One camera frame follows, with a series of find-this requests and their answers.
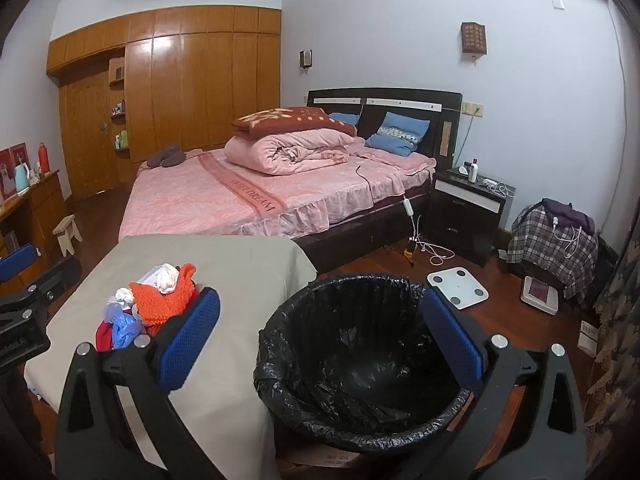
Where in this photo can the red-brown floral blanket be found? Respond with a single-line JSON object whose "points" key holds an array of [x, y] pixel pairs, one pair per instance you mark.
{"points": [[295, 117]]}

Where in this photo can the yellow floor power strip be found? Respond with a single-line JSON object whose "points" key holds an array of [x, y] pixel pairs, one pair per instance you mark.
{"points": [[411, 249]]}

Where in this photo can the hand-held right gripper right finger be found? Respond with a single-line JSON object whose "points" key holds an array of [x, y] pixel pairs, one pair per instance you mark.
{"points": [[452, 335]]}

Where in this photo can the flat cardboard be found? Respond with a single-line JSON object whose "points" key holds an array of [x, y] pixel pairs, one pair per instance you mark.
{"points": [[320, 457]]}

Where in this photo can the plaid bag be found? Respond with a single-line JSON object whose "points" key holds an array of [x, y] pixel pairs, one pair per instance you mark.
{"points": [[540, 245]]}

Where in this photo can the patterned curtain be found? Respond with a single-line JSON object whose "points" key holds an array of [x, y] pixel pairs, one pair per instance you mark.
{"points": [[615, 335]]}

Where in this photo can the beige tablecloth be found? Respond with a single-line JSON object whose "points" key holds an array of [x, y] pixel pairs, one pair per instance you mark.
{"points": [[225, 285]]}

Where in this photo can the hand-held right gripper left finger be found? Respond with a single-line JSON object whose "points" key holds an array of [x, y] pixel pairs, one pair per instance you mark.
{"points": [[192, 335]]}

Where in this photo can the white wall pipe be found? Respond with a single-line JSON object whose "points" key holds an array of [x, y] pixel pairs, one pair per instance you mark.
{"points": [[624, 110]]}

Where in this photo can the red cloth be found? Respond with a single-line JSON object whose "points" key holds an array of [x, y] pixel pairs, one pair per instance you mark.
{"points": [[104, 337]]}

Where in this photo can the small wall lamp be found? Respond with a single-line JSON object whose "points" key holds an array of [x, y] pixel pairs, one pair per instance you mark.
{"points": [[305, 58]]}

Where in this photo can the grey neck pillow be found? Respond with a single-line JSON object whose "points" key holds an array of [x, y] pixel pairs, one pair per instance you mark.
{"points": [[167, 157]]}

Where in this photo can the light blue kettle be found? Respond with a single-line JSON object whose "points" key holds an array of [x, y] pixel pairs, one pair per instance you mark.
{"points": [[21, 177]]}

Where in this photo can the plain blue pillow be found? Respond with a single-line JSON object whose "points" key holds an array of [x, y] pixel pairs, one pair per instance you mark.
{"points": [[345, 118]]}

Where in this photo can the wall socket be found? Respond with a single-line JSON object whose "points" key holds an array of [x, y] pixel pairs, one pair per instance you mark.
{"points": [[472, 108]]}

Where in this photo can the white scale with red top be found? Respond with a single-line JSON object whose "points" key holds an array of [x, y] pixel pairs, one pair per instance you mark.
{"points": [[540, 292]]}

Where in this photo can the black and white nightstand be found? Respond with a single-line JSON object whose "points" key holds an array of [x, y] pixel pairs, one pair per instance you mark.
{"points": [[460, 225]]}

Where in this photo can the pink quilt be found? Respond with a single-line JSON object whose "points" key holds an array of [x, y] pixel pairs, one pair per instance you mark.
{"points": [[280, 152]]}

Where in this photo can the black bag lined trash bin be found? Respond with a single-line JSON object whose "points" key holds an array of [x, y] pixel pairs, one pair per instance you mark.
{"points": [[350, 360]]}

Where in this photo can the red photo frame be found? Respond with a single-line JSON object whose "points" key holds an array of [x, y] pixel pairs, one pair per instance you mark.
{"points": [[10, 170]]}

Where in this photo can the white crumpled paper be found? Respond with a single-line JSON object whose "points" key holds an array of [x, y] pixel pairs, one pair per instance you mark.
{"points": [[162, 278]]}

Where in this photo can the crumpled white wrapper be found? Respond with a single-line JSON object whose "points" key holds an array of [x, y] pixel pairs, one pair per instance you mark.
{"points": [[124, 296]]}

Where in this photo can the small wooden stool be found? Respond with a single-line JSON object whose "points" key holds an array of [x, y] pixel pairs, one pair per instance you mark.
{"points": [[65, 225]]}

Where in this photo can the large wooden wall lamp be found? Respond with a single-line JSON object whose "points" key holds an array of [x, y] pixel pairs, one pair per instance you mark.
{"points": [[473, 37]]}

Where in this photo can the wooden cabinet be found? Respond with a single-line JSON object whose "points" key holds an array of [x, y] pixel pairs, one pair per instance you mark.
{"points": [[45, 200]]}

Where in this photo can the dark wooden bed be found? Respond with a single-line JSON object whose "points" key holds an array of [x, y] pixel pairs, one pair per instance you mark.
{"points": [[400, 97]]}

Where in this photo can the white bathroom scale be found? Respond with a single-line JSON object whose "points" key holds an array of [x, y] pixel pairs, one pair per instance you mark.
{"points": [[457, 287]]}

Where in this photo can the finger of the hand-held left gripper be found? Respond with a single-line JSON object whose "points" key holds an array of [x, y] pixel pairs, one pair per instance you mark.
{"points": [[17, 262], [62, 275]]}

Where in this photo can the blue plastic bag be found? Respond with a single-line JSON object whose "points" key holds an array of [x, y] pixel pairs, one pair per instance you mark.
{"points": [[122, 327]]}

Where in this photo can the pink bedsheet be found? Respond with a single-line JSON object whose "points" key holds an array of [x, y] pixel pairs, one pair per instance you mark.
{"points": [[200, 195]]}

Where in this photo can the white wall switch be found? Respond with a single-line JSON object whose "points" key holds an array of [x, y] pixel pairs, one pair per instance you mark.
{"points": [[558, 4]]}

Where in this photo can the white box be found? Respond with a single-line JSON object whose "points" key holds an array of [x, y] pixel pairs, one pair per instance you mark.
{"points": [[589, 337]]}

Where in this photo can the blue pillow with patterned band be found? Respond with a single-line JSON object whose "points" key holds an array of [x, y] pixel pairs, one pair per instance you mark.
{"points": [[400, 122]]}

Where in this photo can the red thermos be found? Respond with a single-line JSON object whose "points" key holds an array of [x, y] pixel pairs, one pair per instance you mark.
{"points": [[44, 160]]}

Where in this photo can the orange mesh bag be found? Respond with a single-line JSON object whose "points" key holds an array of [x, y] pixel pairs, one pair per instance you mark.
{"points": [[160, 305]]}

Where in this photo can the white bottle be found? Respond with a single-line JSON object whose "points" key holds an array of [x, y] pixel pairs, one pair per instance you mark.
{"points": [[473, 170]]}

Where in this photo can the purple cloth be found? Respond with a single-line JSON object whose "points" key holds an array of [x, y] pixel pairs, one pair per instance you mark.
{"points": [[570, 217]]}

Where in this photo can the wooden wardrobe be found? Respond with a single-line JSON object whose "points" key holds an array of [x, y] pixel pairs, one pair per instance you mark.
{"points": [[200, 85]]}

